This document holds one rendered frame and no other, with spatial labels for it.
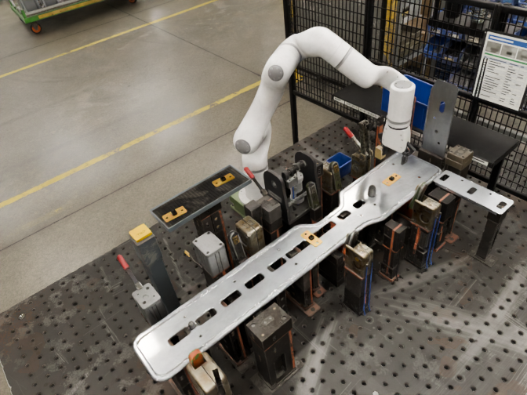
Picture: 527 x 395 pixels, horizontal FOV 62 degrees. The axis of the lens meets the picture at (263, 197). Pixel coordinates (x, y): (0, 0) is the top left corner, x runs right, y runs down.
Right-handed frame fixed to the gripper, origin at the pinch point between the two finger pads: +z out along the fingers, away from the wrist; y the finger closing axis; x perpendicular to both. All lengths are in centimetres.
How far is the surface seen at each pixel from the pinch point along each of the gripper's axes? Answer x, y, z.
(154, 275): -98, -31, 15
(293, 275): -63, 8, 12
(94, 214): -84, -206, 112
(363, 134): -1.8, -14.6, -5.0
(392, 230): -21.8, 17.3, 13.1
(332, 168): -19.1, -15.3, 2.7
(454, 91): 26.6, 5.5, -19.3
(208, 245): -80, -16, 1
